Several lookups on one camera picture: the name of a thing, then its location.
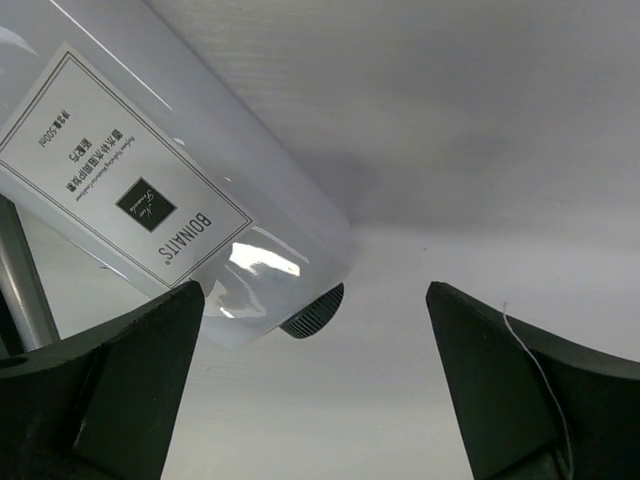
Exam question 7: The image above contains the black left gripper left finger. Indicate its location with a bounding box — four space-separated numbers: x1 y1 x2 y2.
1 281 204 479

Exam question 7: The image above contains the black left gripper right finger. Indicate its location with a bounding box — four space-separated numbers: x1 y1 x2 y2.
426 282 639 479

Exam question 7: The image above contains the white bottle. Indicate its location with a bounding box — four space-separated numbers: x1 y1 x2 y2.
1 1 353 348

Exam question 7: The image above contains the aluminium mounting rail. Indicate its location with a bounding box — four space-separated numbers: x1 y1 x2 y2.
1 196 60 351

